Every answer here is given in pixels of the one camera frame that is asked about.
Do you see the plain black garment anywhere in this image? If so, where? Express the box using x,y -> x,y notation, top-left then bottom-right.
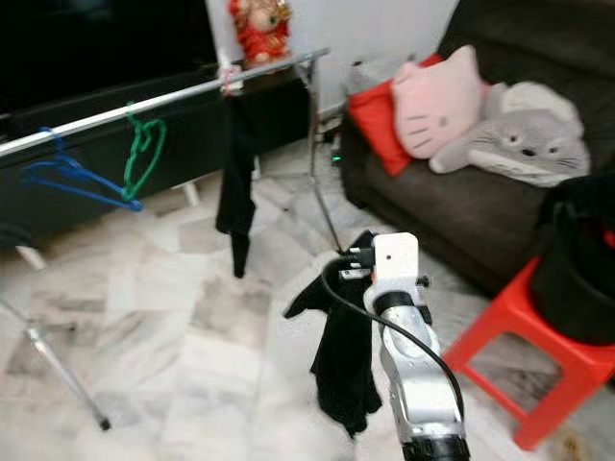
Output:
283,229 -> 385,440

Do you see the green plastic hanger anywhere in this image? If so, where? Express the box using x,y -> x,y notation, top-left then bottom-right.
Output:
123,104 -> 169,203

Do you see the blue plastic hanger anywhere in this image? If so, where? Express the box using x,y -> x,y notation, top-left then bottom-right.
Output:
17,128 -> 145,214

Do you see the dark brown fabric sofa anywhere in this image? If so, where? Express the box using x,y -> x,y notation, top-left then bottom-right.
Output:
339,0 -> 615,297

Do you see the black t-shirt green logo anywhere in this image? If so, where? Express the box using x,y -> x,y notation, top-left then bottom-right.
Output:
216,96 -> 258,279

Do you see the red cushion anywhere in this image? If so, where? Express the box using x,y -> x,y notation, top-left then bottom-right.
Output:
348,53 -> 443,177

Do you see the red plastic stool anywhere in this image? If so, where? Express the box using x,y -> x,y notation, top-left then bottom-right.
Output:
442,255 -> 615,452

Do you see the pink cat face cushion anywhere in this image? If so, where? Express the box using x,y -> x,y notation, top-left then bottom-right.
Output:
391,45 -> 491,160

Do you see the grey cloth covered box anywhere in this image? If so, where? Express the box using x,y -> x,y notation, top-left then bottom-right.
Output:
346,53 -> 405,92

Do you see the black TV console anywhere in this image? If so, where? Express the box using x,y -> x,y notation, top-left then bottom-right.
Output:
0,72 -> 313,246

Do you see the grey Totoro plush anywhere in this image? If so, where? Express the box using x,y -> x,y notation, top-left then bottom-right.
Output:
430,108 -> 592,188

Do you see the black round laundry basket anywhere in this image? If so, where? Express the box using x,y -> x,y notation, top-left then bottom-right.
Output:
529,173 -> 615,347

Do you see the floral tissue box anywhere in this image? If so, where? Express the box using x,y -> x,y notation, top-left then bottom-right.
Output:
217,60 -> 243,97

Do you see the red robed figurine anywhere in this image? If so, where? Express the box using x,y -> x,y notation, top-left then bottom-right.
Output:
229,0 -> 294,68

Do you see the grey sleeping plush cushion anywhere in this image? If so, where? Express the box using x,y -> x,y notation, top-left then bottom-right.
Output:
488,81 -> 582,126

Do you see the black flat television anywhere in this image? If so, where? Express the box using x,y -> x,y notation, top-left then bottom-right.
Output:
0,0 -> 212,111

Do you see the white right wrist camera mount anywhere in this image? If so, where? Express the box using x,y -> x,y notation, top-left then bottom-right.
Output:
363,232 -> 429,313

